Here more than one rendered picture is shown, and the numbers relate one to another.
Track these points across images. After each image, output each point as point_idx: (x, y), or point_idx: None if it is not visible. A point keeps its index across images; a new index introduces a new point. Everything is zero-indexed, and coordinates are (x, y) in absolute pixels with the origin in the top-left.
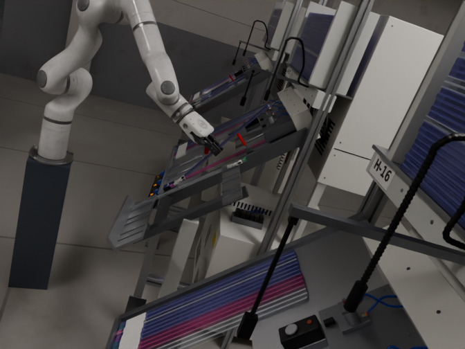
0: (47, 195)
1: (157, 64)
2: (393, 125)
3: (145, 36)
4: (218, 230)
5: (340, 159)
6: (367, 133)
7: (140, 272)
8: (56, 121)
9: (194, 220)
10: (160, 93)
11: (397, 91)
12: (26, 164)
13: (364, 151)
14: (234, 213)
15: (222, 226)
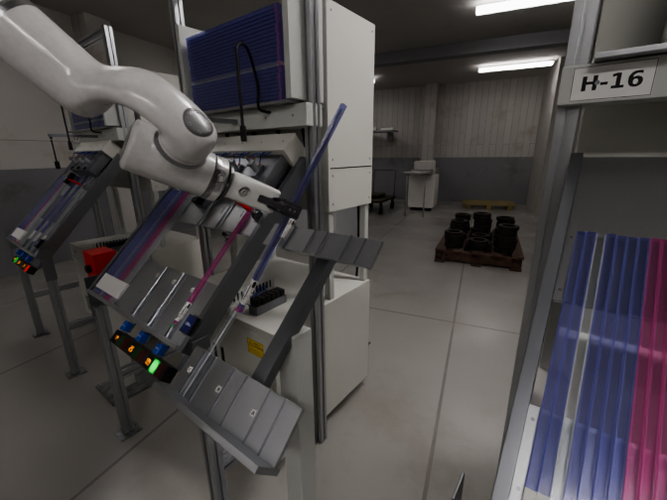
0: None
1: (141, 80)
2: (358, 124)
3: (42, 34)
4: (258, 334)
5: (336, 178)
6: (345, 140)
7: (212, 466)
8: None
9: (301, 328)
10: (193, 139)
11: (352, 86)
12: None
13: (349, 161)
14: (252, 306)
15: (259, 325)
